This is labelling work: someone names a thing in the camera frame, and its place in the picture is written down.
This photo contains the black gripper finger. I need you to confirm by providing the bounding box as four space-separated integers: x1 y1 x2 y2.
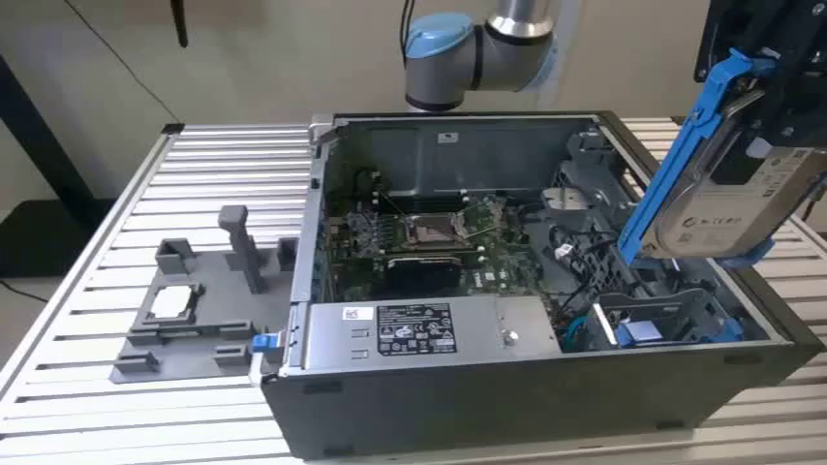
694 0 735 84
710 46 827 186

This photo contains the hard disk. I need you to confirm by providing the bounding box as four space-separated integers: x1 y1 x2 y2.
617 46 827 270

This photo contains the black wire with white label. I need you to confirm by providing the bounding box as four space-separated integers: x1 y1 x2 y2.
546 225 587 272

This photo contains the green motherboard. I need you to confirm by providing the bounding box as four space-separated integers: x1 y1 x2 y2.
326 193 558 311

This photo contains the CPU socket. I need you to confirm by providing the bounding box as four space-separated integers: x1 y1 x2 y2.
403 212 467 248

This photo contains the black PC case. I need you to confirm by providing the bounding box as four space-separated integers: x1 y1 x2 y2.
249 109 827 461

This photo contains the silver power supply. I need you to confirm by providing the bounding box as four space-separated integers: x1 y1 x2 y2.
305 295 562 372

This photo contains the grey parts rack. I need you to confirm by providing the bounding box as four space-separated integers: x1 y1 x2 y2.
108 205 303 387

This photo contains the silver CPU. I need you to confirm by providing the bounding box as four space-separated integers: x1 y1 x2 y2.
148 286 195 319

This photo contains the black stand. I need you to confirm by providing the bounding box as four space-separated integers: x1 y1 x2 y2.
0 52 118 280

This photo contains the silver metal bracket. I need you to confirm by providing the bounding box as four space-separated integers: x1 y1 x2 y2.
541 186 606 214

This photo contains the blue flat wire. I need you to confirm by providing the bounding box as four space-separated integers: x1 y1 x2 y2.
559 313 594 353

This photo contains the thin wire locking lever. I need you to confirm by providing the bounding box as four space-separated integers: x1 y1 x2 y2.
378 188 419 219

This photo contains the black hanging strap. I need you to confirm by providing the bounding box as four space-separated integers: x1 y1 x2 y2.
168 0 190 48

